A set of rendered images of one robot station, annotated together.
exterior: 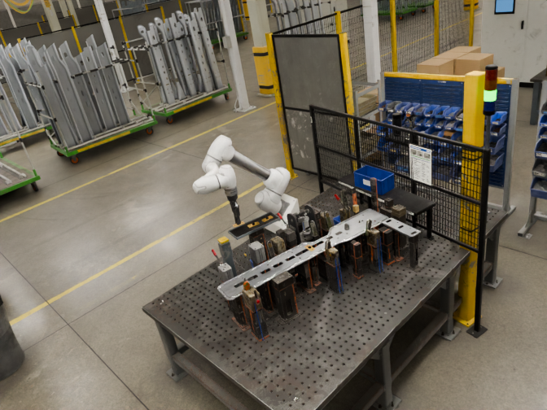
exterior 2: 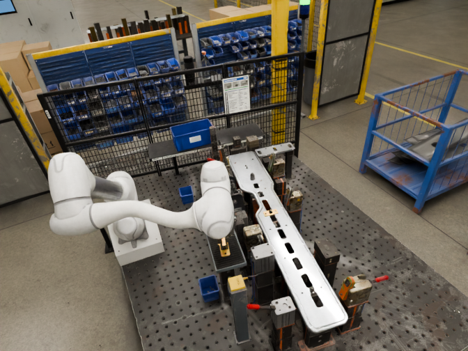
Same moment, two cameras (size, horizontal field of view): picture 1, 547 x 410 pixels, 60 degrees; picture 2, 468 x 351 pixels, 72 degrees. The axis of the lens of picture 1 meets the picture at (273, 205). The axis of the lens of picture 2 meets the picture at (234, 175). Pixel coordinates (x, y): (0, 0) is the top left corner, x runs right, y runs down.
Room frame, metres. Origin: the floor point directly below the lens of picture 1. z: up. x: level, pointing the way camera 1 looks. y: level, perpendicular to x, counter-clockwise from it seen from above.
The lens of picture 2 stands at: (2.60, 1.14, 2.33)
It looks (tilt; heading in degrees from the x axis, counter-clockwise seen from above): 38 degrees down; 286
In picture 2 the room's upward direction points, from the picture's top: 5 degrees counter-clockwise
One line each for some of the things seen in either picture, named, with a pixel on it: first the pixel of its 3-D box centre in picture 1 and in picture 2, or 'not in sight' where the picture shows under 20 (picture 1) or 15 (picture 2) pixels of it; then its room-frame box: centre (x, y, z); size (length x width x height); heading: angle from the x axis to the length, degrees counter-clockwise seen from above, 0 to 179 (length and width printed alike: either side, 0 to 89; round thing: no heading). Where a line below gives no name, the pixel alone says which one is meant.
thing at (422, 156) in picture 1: (421, 163); (236, 95); (3.17, -1.14, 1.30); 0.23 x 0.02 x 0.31; 28
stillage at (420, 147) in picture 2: not in sight; (439, 136); (1.29, -2.09, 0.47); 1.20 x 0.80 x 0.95; 38
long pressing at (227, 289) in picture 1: (308, 250); (273, 215); (2.76, -0.18, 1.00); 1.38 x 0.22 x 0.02; 118
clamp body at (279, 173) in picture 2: (374, 250); (277, 181); (2.79, -0.66, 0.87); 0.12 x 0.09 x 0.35; 28
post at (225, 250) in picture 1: (229, 267); (239, 313); (2.84, 0.39, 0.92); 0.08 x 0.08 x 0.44; 28
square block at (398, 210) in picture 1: (399, 228); (253, 157); (3.01, -0.91, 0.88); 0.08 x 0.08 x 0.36; 28
